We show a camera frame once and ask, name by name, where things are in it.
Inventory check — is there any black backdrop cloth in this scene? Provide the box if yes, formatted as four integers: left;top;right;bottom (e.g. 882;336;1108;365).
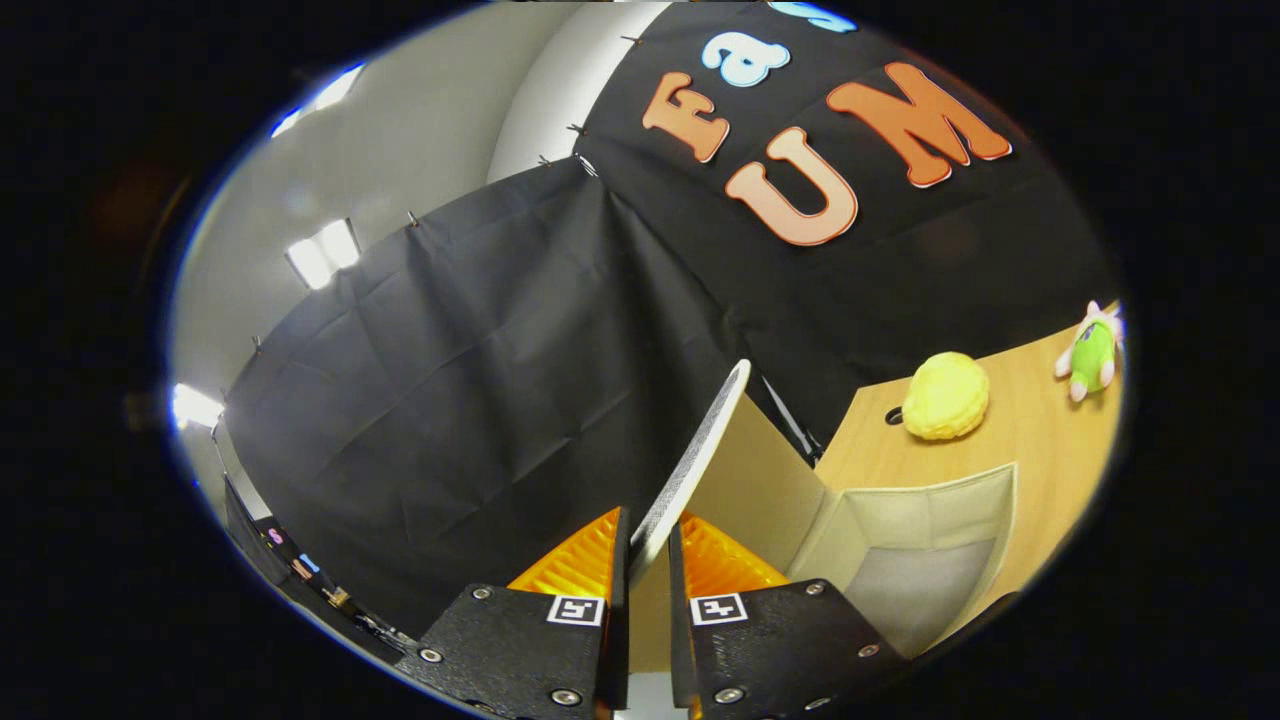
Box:
215;0;1126;641

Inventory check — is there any green plush toy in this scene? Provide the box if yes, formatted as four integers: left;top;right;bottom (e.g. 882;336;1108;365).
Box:
1055;300;1126;403

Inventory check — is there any yellow bumpy plush toy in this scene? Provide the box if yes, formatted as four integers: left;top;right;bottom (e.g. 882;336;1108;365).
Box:
902;351;991;441

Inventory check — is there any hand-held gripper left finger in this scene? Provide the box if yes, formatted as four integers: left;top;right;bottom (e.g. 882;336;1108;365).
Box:
395;505;633;720

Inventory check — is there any beige fabric storage box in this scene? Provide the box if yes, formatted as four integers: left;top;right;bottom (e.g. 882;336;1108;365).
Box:
628;358;1021;676

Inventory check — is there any ceiling light panel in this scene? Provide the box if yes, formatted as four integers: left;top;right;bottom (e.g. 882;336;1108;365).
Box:
170;383;227;432
270;63;367;138
285;218;362;292

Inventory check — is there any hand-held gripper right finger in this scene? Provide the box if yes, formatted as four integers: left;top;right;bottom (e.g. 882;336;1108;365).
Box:
668;512;911;720

